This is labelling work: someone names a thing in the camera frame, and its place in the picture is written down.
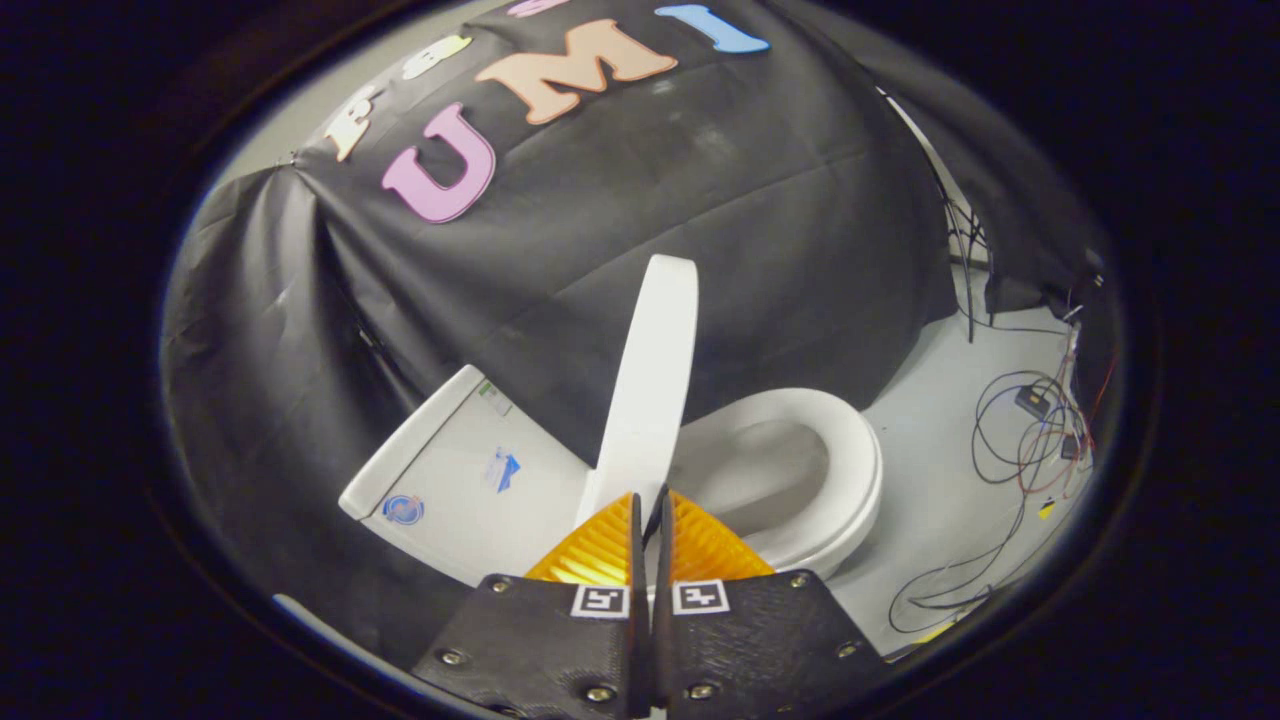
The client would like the looped black cable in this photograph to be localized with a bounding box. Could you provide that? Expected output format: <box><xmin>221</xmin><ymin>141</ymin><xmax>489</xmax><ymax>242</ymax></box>
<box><xmin>972</xmin><ymin>370</ymin><xmax>1056</xmax><ymax>487</ymax></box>

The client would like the black light stand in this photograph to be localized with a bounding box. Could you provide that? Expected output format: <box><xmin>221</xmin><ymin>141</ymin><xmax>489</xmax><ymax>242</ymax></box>
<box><xmin>935</xmin><ymin>165</ymin><xmax>993</xmax><ymax>343</ymax></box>

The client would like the white toilet seat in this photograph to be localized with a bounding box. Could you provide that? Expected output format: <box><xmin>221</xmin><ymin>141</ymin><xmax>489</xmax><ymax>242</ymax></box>
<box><xmin>668</xmin><ymin>388</ymin><xmax>884</xmax><ymax>569</ymax></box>

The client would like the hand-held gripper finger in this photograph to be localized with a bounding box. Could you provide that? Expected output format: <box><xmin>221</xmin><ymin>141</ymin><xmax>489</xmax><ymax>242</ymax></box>
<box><xmin>650</xmin><ymin>487</ymin><xmax>891</xmax><ymax>717</ymax></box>
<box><xmin>412</xmin><ymin>490</ymin><xmax>646</xmax><ymax>719</ymax></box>

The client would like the long black cable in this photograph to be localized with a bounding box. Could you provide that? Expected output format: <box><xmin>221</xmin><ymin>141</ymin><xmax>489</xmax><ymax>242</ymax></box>
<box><xmin>888</xmin><ymin>480</ymin><xmax>1041</xmax><ymax>635</ymax></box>

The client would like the red cable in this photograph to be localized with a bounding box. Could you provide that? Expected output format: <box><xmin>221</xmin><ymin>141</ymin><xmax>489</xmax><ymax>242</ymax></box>
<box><xmin>1015</xmin><ymin>350</ymin><xmax>1119</xmax><ymax>495</ymax></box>

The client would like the black backdrop cloth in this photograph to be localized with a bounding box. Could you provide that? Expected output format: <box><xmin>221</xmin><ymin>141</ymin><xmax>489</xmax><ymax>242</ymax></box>
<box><xmin>160</xmin><ymin>0</ymin><xmax>1111</xmax><ymax>661</ymax></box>

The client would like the white toilet bowl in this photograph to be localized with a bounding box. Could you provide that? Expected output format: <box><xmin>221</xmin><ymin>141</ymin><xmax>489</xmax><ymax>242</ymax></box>
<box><xmin>760</xmin><ymin>470</ymin><xmax>885</xmax><ymax>583</ymax></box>

